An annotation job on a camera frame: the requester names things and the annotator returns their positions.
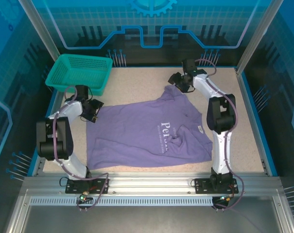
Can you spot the teal plastic mesh basket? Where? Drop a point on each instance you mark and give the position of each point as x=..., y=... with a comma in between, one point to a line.
x=61, y=75

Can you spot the purple printed t-shirt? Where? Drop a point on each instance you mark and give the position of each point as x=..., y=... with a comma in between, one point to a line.
x=137, y=136

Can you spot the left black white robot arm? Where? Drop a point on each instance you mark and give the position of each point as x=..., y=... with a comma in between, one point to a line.
x=54, y=138

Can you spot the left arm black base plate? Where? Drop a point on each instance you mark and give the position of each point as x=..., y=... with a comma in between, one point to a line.
x=74, y=188

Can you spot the aluminium frame post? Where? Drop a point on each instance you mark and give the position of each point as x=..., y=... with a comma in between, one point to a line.
x=258, y=36
x=39, y=29

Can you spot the aluminium mounting rail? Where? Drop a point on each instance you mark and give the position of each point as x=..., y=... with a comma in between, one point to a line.
x=149, y=182

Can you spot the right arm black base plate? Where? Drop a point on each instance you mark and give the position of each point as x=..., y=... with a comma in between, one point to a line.
x=202, y=187

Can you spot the aluminium front frame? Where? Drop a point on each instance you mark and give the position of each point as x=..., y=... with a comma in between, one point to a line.
x=149, y=218

